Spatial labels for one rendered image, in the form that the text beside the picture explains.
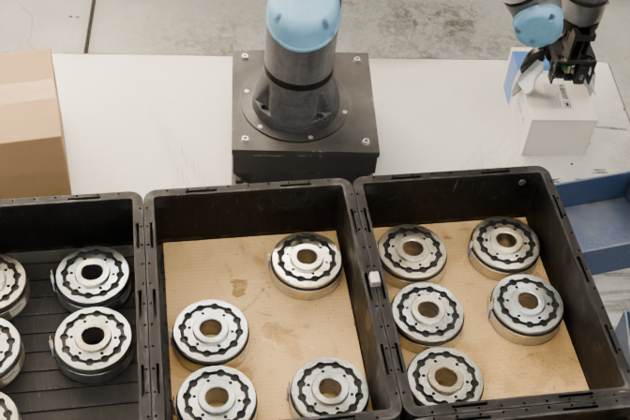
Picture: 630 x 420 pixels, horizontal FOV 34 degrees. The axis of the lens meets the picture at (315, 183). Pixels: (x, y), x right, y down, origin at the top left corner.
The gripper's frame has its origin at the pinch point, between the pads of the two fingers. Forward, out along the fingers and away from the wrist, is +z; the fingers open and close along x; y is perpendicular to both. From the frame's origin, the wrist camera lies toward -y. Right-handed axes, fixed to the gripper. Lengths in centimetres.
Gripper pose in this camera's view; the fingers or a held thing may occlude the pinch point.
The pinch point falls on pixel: (549, 93)
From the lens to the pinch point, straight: 196.4
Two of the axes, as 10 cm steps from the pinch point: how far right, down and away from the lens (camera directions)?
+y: 0.5, 7.4, -6.7
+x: 10.0, 0.1, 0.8
